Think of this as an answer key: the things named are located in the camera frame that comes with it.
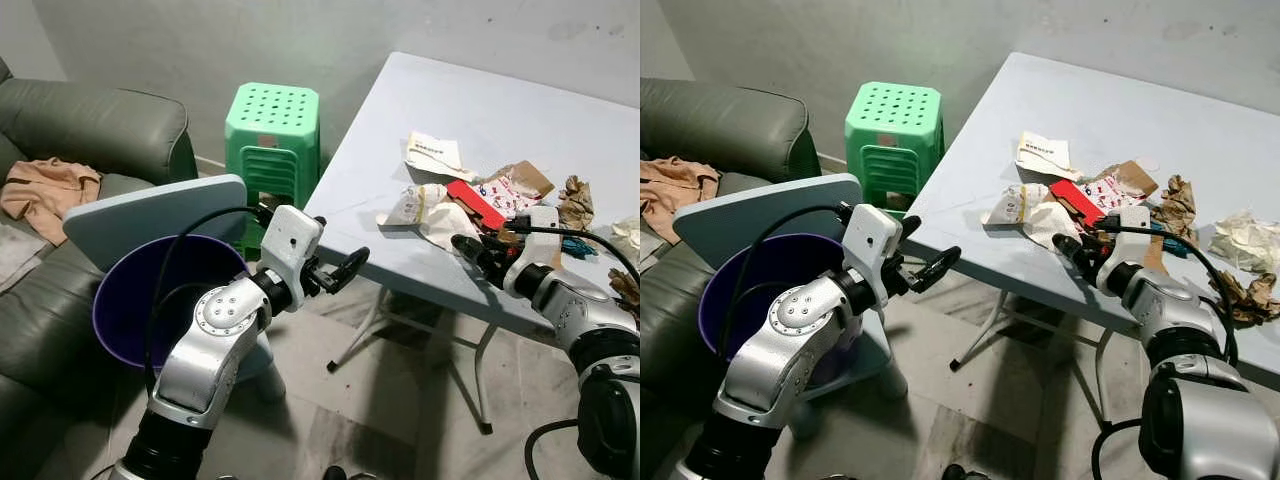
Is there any beige crumpled cloth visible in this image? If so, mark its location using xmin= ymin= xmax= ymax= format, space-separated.
xmin=0 ymin=157 xmax=103 ymax=247
xmin=640 ymin=155 xmax=723 ymax=246

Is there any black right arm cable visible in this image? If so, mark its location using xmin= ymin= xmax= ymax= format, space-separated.
xmin=503 ymin=224 xmax=641 ymax=293
xmin=1094 ymin=224 xmax=1243 ymax=366

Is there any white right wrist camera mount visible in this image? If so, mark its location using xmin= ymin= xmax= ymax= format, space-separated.
xmin=1096 ymin=205 xmax=1154 ymax=294
xmin=503 ymin=207 xmax=562 ymax=298

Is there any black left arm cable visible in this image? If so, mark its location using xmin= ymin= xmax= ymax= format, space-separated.
xmin=143 ymin=204 xmax=275 ymax=393
xmin=718 ymin=204 xmax=853 ymax=363

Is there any red flat packet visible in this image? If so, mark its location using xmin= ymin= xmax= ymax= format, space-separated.
xmin=1047 ymin=178 xmax=1107 ymax=230
xmin=446 ymin=179 xmax=507 ymax=232

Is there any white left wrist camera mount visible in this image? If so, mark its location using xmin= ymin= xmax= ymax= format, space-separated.
xmin=844 ymin=203 xmax=907 ymax=288
xmin=261 ymin=205 xmax=326 ymax=292

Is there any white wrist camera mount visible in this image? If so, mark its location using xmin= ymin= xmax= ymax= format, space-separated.
xmin=1096 ymin=205 xmax=1154 ymax=294
xmin=503 ymin=207 xmax=562 ymax=298
xmin=844 ymin=203 xmax=907 ymax=288
xmin=261 ymin=205 xmax=326 ymax=292

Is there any brown crumpled paper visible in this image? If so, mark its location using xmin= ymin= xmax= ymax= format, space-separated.
xmin=608 ymin=267 xmax=641 ymax=313
xmin=557 ymin=176 xmax=596 ymax=232
xmin=1149 ymin=174 xmax=1199 ymax=243
xmin=1213 ymin=271 xmax=1280 ymax=327

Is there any brown cardboard piece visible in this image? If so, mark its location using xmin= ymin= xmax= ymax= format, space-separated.
xmin=1108 ymin=159 xmax=1160 ymax=199
xmin=508 ymin=160 xmax=555 ymax=201

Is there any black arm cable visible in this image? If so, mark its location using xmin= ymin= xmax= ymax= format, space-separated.
xmin=718 ymin=204 xmax=853 ymax=363
xmin=1094 ymin=224 xmax=1243 ymax=366
xmin=503 ymin=224 xmax=641 ymax=293
xmin=143 ymin=204 xmax=275 ymax=393

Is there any grey cloth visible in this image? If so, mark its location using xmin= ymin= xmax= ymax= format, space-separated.
xmin=0 ymin=224 xmax=51 ymax=293

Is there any purple rubbish bin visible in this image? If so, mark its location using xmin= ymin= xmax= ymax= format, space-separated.
xmin=92 ymin=234 xmax=253 ymax=373
xmin=697 ymin=232 xmax=863 ymax=363

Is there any grey-green leather sofa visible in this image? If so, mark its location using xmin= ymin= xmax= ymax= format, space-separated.
xmin=0 ymin=58 xmax=201 ymax=480
xmin=640 ymin=76 xmax=823 ymax=480

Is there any white printed paper packet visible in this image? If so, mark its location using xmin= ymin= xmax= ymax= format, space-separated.
xmin=404 ymin=131 xmax=473 ymax=182
xmin=1014 ymin=130 xmax=1083 ymax=182

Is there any green plastic stool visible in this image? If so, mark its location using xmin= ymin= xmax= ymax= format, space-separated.
xmin=222 ymin=82 xmax=323 ymax=223
xmin=844 ymin=81 xmax=945 ymax=216

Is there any white red printed wrapper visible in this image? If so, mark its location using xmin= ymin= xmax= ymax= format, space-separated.
xmin=1082 ymin=174 xmax=1143 ymax=213
xmin=480 ymin=174 xmax=543 ymax=217

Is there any pale blue folding table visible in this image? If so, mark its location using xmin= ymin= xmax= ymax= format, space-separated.
xmin=902 ymin=51 xmax=1280 ymax=429
xmin=303 ymin=51 xmax=641 ymax=437

